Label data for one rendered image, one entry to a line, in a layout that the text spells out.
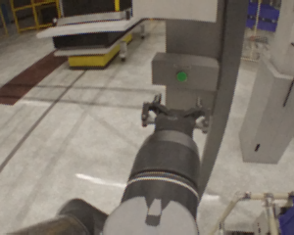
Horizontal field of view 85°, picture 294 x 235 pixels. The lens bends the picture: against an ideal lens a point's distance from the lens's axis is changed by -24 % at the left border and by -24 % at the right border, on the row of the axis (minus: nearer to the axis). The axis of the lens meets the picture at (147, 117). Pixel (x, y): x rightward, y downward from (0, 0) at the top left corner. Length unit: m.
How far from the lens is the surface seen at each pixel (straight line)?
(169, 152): 0.28
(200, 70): 0.58
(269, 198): 0.89
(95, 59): 3.52
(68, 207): 0.44
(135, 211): 0.23
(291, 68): 1.57
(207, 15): 0.45
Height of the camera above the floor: 1.40
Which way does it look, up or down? 38 degrees down
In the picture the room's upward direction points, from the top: 2 degrees counter-clockwise
